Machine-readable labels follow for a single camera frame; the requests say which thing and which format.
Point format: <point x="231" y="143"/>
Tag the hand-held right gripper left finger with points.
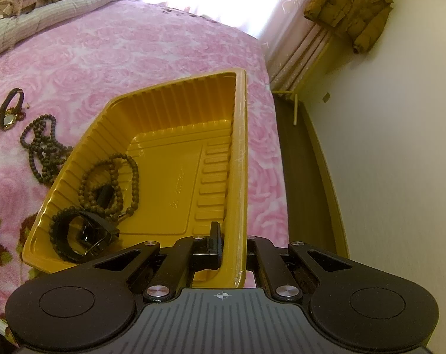
<point x="213" y="245"/>

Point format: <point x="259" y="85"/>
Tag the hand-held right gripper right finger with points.
<point x="260" y="256"/>

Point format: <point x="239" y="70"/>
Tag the yellow plastic tray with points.
<point x="178" y="177"/>

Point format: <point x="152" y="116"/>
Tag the black band watch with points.
<point x="83" y="236"/>

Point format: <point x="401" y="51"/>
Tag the gold face watch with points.
<point x="9" y="116"/>

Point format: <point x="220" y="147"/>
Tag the yellow wooden stick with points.
<point x="295" y="110"/>

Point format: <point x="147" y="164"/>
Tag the pink floral blanket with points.
<point x="152" y="51"/>

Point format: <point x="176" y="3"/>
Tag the pink patterned curtain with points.
<point x="300" y="44"/>

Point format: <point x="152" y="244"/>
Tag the brown padded jacket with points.
<point x="348" y="7"/>

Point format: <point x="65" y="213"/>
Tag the green striped quilt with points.
<point x="60" y="13"/>

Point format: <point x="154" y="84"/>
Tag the small brown wall plate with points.
<point x="326" y="97"/>

